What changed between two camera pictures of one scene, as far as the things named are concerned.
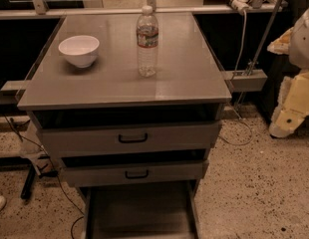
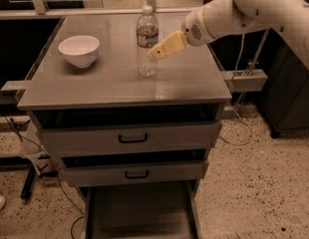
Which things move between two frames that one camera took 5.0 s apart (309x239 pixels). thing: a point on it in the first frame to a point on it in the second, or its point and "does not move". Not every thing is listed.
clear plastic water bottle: [148, 42] does not move
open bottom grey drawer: [153, 209] does not move
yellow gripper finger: [296, 101] to [195, 32]
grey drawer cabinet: [133, 106] does not move
